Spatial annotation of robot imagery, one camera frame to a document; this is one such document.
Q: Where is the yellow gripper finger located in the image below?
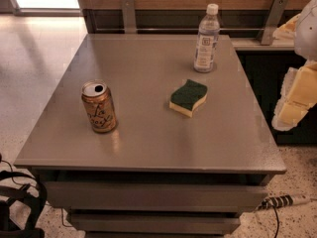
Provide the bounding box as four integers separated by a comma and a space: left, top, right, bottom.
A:
271, 61, 317, 131
273, 14, 300, 40

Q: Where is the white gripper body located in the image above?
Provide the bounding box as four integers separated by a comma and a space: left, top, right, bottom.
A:
294, 0, 317, 60

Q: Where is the clear plastic water bottle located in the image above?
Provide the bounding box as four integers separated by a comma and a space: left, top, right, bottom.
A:
194, 4, 220, 73

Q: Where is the white power strip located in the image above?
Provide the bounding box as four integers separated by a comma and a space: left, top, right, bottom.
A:
258, 194, 311, 210

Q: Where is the green yellow sponge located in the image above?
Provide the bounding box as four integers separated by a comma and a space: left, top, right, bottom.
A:
168, 79, 208, 117

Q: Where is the grey drawer cabinet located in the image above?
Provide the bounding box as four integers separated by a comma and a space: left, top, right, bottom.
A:
16, 35, 285, 238

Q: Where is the gold soda can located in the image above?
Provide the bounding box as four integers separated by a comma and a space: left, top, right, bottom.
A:
81, 79, 117, 133

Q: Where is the right metal bracket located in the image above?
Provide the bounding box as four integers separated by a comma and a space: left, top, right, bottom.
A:
257, 0, 288, 46

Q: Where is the metal bracket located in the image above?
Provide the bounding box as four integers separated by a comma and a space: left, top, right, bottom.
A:
121, 0, 137, 34
257, 0, 288, 46

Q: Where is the black power cable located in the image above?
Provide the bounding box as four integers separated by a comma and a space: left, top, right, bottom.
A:
264, 198, 281, 238

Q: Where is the left metal bracket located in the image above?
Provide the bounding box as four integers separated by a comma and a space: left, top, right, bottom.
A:
121, 0, 137, 34

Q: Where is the black bag with straps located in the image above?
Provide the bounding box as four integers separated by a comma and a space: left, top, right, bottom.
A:
0, 157, 48, 238

